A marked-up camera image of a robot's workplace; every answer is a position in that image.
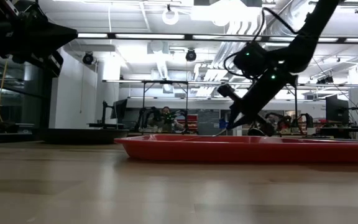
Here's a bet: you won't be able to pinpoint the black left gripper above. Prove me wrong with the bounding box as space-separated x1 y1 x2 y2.
0 18 79 63

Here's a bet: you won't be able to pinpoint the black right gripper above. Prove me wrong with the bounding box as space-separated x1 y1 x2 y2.
218 67 298 130

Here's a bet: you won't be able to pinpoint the red plastic tray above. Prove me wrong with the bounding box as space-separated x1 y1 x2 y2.
114 134 358 164

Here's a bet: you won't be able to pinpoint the red storage bins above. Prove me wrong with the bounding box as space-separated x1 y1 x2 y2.
177 114 198 131

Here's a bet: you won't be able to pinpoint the person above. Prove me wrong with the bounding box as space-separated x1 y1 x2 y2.
149 106 186 133

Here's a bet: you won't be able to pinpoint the black computer monitor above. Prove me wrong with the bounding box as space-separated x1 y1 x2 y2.
110 98 129 125
325 95 349 124

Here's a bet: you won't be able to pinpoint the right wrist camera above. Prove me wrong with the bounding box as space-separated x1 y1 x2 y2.
233 42 269 78

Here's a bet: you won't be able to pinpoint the black metal station frame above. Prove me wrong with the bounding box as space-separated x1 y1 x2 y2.
141 80 189 134

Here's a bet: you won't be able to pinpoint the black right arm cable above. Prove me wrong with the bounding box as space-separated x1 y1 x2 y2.
224 7 298 78

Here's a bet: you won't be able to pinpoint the white ring lamp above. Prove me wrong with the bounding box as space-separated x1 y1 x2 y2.
162 7 180 26

